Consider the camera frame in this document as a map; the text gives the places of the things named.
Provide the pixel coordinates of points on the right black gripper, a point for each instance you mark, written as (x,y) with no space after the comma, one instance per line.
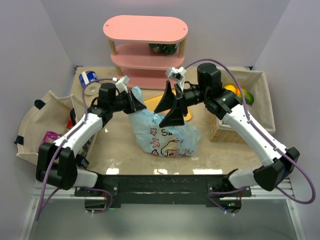
(180,100)

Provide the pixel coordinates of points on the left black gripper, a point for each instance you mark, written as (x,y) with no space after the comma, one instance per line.
(130,102)

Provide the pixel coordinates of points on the light blue plastic bag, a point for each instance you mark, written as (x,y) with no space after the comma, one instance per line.
(169,142)

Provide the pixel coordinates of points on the red snack packet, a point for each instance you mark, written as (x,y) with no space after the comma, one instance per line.
(69,125)

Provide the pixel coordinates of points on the beige canvas tote bag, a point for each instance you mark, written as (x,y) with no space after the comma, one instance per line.
(48,114)

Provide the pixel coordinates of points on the purple snack packet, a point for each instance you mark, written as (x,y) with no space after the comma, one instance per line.
(50,137)

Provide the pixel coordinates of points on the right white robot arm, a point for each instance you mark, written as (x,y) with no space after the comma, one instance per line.
(227,107)

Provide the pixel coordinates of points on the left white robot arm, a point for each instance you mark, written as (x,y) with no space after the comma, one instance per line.
(56,163)

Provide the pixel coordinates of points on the yellow plastic tray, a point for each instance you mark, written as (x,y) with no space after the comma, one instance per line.
(152,102)

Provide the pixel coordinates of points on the blue white paper roll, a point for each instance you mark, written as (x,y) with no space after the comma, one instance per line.
(88,82)

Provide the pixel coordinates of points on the pink three-tier shelf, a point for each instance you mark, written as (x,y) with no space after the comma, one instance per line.
(129,37)

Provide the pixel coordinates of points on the green snack packet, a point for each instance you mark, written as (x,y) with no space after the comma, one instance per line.
(169,49)

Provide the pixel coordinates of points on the red green mango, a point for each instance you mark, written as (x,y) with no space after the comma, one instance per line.
(249,98)

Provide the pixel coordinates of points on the wicker basket with liner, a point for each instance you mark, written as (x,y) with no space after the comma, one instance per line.
(255,82)

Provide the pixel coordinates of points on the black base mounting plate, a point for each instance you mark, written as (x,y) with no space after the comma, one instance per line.
(228,200)

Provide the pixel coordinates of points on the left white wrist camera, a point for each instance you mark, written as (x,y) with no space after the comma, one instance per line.
(121,84)

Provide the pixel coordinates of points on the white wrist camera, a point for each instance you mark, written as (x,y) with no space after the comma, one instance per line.
(121,84)
(178,75)

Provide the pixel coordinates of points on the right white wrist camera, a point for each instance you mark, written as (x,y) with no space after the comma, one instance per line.
(178,75)

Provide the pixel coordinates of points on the aluminium frame rail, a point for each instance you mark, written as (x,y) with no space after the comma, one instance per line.
(287,190)

